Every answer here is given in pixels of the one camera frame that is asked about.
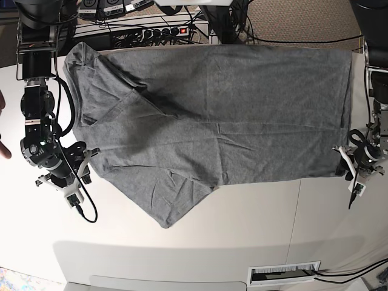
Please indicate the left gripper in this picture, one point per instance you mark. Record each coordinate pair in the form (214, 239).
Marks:
(365, 158)

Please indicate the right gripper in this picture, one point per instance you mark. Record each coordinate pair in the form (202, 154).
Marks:
(64, 162)

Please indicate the grey T-shirt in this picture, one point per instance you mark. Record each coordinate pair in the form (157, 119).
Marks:
(172, 124)

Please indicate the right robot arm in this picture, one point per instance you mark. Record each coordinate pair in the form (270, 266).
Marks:
(39, 30)

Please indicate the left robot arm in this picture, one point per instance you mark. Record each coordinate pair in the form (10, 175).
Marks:
(371, 17)

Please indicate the person hand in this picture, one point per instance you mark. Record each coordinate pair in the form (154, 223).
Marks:
(5, 151)

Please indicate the black foot pedal left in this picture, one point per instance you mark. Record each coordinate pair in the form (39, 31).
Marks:
(88, 8)

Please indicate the black foot pedal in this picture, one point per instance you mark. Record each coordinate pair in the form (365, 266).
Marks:
(113, 7)
(88, 8)

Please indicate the black foot pedal middle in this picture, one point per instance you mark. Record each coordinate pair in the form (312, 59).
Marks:
(113, 7)

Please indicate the black power strip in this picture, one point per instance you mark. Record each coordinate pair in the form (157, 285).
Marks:
(149, 34)

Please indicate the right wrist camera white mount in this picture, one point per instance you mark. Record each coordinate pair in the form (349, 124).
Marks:
(69, 186)

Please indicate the table cable grommet slot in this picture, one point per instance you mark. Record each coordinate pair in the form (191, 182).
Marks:
(282, 274)

